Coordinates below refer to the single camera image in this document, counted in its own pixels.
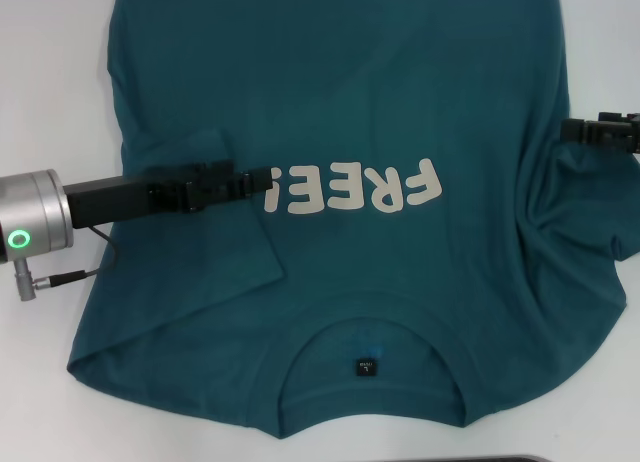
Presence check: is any dark grey flat panel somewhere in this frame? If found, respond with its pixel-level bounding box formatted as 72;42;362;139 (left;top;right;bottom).
447;455;552;462

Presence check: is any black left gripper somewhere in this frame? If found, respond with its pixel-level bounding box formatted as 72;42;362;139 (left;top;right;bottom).
64;158;278;232

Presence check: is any teal blue printed t-shirt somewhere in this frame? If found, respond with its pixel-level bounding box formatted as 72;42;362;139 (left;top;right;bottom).
66;0;640;429

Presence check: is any left gripper cable with plug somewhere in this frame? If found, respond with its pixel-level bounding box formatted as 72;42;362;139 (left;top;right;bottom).
13;223;119;304

